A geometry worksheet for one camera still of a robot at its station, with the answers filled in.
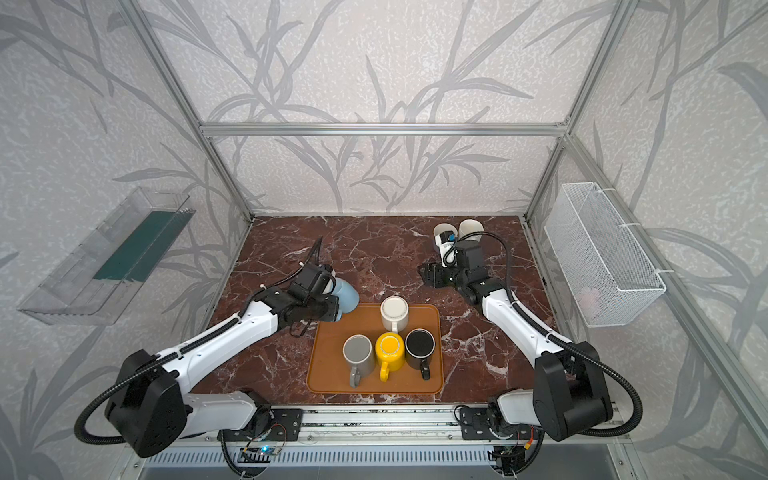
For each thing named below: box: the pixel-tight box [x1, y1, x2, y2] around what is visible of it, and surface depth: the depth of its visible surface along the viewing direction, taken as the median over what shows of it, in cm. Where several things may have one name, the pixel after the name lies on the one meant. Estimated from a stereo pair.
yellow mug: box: [375, 332, 405, 383], surface depth 79 cm
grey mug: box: [342, 334, 375, 389], surface depth 77 cm
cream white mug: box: [380, 295, 409, 333], surface depth 88 cm
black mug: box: [404, 328, 436, 381], surface depth 79 cm
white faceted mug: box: [458, 218, 484, 242], surface depth 107 cm
